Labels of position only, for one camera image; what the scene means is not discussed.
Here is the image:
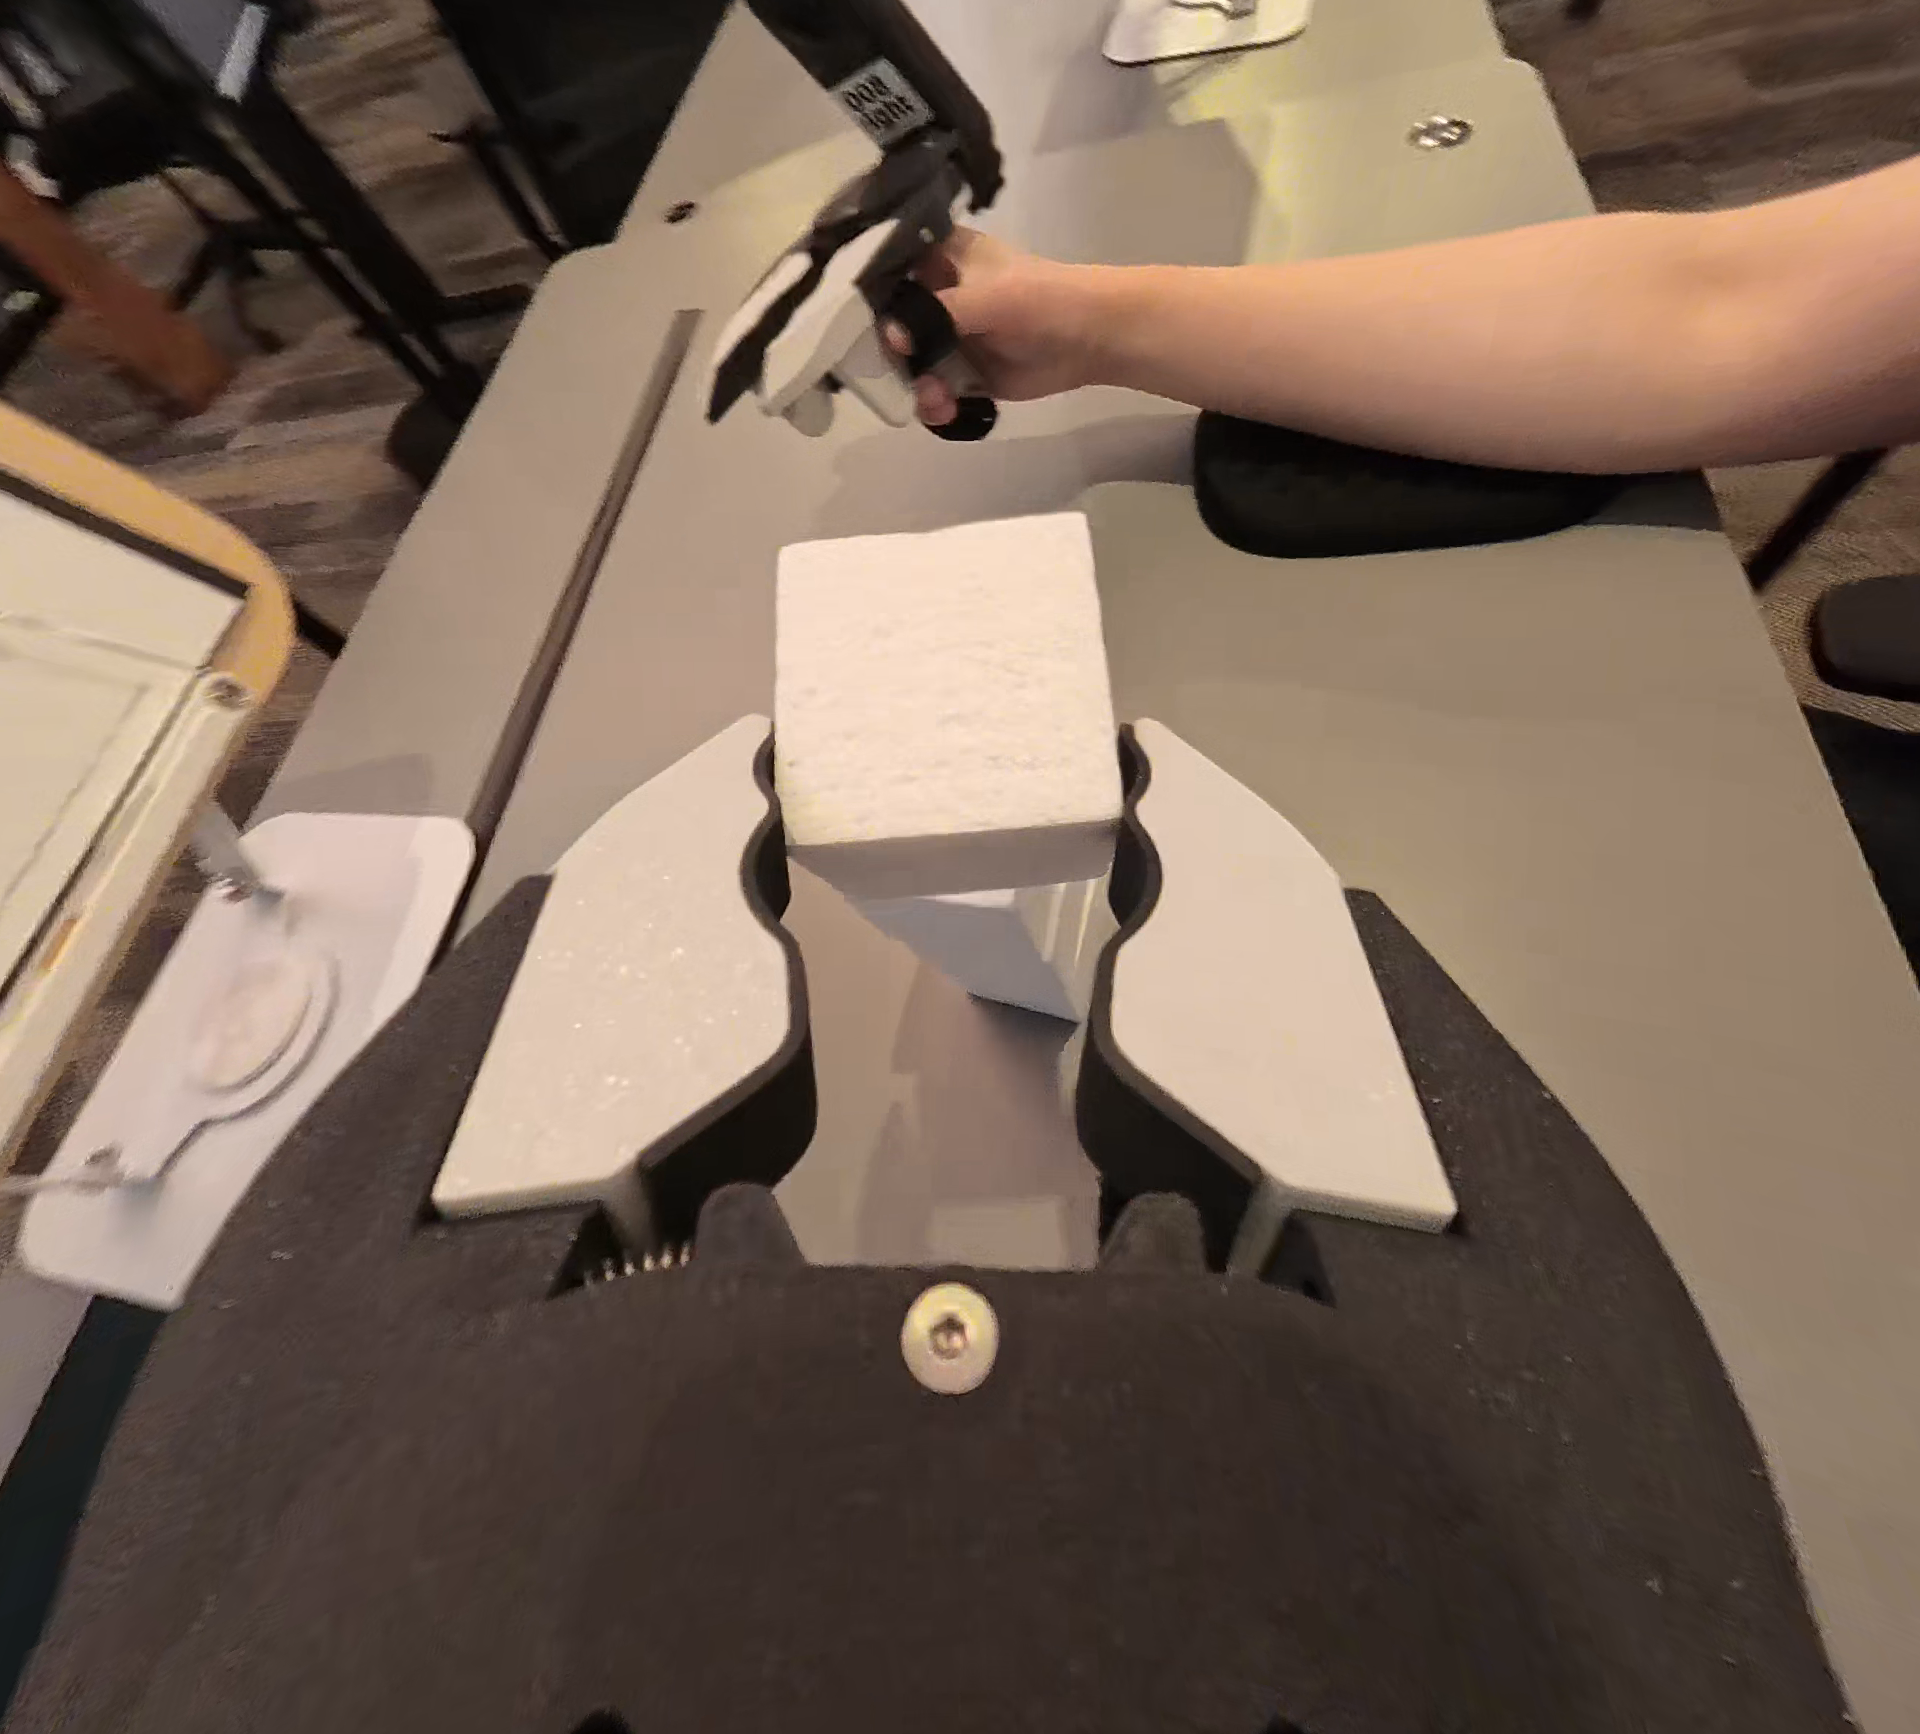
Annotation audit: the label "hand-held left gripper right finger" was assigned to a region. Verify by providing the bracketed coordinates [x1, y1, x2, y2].
[1079, 718, 1460, 1277]

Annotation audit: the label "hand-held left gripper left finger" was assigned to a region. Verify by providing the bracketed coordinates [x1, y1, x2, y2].
[432, 713, 819, 1270]

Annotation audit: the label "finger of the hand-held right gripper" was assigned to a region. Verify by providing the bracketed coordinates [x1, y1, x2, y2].
[703, 216, 867, 419]
[758, 227, 901, 434]

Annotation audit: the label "white foam cube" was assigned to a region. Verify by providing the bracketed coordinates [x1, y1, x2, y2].
[771, 512, 1128, 897]
[862, 871, 1114, 1023]

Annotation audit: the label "person's right forearm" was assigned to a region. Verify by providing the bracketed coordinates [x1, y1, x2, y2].
[1103, 154, 1920, 476]

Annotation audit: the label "person's right hand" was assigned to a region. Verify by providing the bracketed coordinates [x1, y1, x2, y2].
[901, 227, 1119, 416]

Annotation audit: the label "wooden board document stand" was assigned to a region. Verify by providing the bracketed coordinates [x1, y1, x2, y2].
[0, 406, 480, 1308]

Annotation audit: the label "black desk legs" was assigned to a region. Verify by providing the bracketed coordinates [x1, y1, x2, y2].
[0, 0, 497, 416]

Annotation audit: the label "black wrist rest pad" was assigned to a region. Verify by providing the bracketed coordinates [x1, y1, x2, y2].
[1196, 412, 1627, 561]

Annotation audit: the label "printed instruction sheet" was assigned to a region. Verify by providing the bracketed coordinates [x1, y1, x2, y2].
[0, 495, 246, 970]

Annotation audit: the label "wooden building post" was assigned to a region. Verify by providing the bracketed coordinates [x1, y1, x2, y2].
[0, 174, 234, 408]

